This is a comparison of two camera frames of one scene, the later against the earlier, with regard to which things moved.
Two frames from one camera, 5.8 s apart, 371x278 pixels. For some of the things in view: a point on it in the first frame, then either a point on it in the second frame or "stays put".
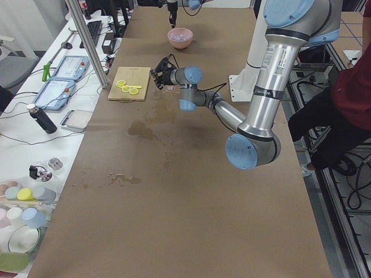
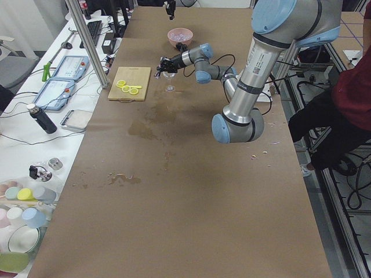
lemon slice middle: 126,88 stays put
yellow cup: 25,194 stays put
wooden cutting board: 133,76 stays put
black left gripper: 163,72 -> 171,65
